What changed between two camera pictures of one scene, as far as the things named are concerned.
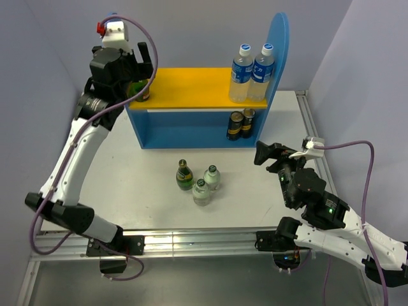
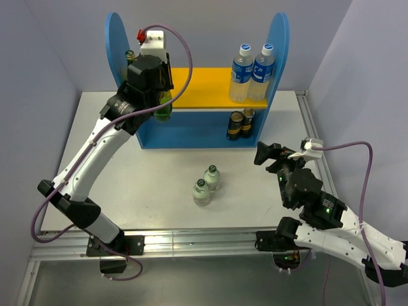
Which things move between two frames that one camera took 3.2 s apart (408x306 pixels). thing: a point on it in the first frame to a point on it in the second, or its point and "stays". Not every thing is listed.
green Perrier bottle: (184, 176) to (164, 113)
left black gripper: (141, 71) to (165, 67)
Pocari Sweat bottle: (262, 73) stays
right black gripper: (274, 150) stays
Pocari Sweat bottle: (241, 72) stays
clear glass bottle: (201, 193) stays
